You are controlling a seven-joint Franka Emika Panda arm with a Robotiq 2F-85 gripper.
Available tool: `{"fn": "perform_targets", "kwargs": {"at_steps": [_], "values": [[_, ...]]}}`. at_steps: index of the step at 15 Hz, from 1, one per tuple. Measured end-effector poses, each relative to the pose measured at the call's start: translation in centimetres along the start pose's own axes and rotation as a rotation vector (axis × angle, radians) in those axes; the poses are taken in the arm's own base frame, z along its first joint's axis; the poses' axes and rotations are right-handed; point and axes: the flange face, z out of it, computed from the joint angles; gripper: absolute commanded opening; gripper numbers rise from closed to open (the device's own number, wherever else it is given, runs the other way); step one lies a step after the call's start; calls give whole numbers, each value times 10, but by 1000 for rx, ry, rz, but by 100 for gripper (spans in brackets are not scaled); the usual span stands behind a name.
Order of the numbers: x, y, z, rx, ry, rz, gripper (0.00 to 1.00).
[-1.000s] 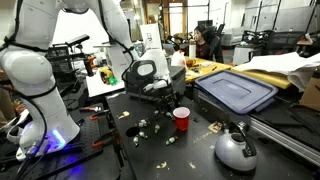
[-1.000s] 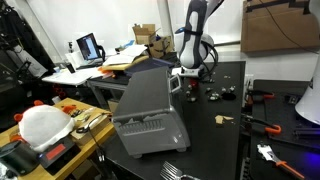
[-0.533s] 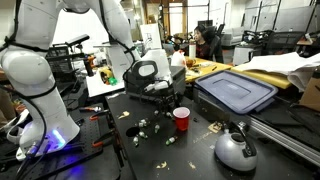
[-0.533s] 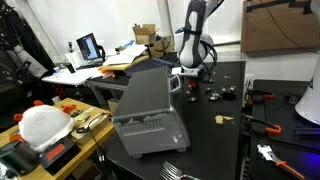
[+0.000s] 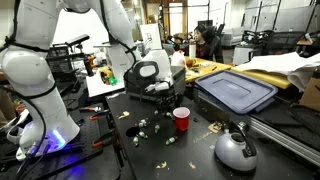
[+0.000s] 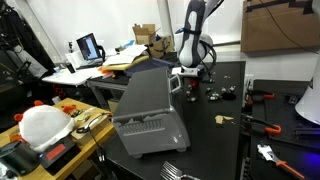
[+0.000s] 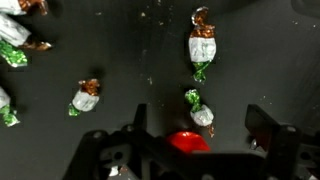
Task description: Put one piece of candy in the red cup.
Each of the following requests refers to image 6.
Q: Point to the small tan paper crumb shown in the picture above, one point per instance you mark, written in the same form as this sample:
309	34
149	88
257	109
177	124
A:
226	77

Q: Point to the stack of white papers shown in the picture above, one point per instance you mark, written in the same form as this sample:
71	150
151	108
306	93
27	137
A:
125	55

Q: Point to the black clamp curved orange tip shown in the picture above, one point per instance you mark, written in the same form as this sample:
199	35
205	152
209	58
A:
270	127

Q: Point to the white desk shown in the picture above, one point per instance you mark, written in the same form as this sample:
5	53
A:
71	77

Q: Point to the black plastic storage bin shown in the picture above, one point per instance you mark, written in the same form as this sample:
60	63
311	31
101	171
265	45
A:
171	57

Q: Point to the black scale red display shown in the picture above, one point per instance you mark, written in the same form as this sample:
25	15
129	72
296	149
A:
56	153

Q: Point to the silver metal fork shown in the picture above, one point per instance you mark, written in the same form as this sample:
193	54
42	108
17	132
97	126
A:
173	171

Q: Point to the long metal spoon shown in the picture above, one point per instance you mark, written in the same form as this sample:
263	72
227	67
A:
90	123

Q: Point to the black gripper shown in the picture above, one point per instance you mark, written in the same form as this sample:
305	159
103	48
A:
191	77

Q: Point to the open black laptop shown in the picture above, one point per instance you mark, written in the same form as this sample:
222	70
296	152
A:
87	46

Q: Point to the light wooden table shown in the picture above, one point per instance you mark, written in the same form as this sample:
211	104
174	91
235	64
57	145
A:
96	140

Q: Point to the open empty cardboard box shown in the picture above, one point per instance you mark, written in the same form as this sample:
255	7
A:
144	35

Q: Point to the grey toaster oven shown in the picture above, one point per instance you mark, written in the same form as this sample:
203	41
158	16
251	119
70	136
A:
150	110

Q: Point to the large tan paper scrap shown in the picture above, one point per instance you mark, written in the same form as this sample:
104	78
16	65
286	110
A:
221	119

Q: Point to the black clamp short orange tip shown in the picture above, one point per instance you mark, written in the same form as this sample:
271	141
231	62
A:
263	95

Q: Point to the blue storage bin lid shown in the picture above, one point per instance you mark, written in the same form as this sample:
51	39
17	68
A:
150	64

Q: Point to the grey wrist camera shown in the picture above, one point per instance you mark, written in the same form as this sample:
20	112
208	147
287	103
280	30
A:
189	70

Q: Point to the black hanging coat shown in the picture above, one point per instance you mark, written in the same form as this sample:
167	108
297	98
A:
20	43

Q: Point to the shallow wooden box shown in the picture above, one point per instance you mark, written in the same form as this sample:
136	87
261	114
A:
93	131

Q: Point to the small candy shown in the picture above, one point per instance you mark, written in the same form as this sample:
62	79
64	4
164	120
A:
211	98
209	89
190	87
223	90
231	88
191	99
210	80
216	94
187	93

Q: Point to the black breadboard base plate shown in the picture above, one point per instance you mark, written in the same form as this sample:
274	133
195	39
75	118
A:
293	156

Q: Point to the large brown cardboard sheet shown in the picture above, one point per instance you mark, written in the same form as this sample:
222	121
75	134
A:
280	33

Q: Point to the printed brown cardboard box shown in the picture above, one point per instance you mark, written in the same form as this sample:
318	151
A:
161	46

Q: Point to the small black phone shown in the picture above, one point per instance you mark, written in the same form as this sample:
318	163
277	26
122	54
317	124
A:
70	68

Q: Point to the yellow foam pad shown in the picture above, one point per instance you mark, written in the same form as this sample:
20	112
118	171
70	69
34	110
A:
116	67

